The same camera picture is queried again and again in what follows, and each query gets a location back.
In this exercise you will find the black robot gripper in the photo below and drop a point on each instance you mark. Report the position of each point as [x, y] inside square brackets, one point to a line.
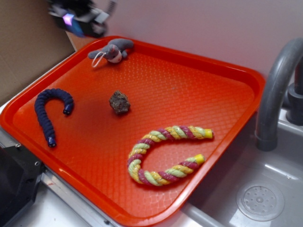
[81, 17]

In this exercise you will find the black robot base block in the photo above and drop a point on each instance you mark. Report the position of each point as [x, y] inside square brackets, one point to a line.
[20, 176]

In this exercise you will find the wooden board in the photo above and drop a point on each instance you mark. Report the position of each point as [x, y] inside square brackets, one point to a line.
[79, 42]

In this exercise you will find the grey plush toy animal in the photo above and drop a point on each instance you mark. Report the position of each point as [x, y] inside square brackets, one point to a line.
[114, 52]

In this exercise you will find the brown cardboard panel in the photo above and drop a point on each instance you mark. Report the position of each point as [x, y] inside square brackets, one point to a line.
[30, 44]

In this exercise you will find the brown rough rock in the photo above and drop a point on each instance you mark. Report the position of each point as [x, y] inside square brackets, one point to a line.
[119, 102]

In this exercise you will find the orange plastic tray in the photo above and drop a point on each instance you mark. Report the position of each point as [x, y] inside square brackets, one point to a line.
[165, 88]

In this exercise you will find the grey curved faucet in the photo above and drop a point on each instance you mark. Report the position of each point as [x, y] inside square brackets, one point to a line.
[281, 76]

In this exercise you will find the grey toy sink basin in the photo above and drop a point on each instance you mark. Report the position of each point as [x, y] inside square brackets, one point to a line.
[213, 203]

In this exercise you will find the round sink drain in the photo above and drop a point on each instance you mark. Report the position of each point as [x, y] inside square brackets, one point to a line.
[260, 201]

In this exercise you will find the navy blue rope toy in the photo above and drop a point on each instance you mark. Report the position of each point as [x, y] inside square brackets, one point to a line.
[42, 117]

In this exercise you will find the multicolour twisted rope toy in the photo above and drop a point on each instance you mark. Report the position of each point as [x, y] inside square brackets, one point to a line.
[175, 173]

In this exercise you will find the dark grey faucet handle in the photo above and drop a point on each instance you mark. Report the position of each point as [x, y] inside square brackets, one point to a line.
[295, 96]

